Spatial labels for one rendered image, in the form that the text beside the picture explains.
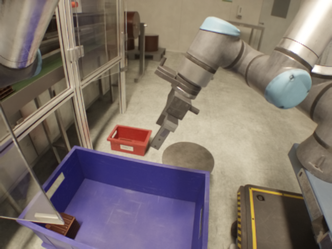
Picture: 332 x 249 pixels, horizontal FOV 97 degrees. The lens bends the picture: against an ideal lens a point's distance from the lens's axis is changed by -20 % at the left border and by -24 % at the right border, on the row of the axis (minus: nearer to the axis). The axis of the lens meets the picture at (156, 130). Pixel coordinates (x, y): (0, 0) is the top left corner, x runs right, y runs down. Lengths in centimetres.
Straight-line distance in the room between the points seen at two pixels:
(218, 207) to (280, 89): 93
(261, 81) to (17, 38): 45
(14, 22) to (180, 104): 36
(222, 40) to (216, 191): 100
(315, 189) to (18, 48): 77
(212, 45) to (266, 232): 69
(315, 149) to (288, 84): 33
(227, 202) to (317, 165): 70
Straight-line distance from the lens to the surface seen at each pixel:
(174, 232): 82
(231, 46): 46
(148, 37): 402
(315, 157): 67
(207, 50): 44
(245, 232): 79
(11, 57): 40
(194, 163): 103
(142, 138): 150
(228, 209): 121
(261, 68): 43
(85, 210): 89
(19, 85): 97
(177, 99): 44
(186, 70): 45
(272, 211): 90
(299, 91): 42
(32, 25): 32
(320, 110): 66
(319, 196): 63
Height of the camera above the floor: 97
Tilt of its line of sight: 35 degrees down
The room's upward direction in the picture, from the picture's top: 3 degrees clockwise
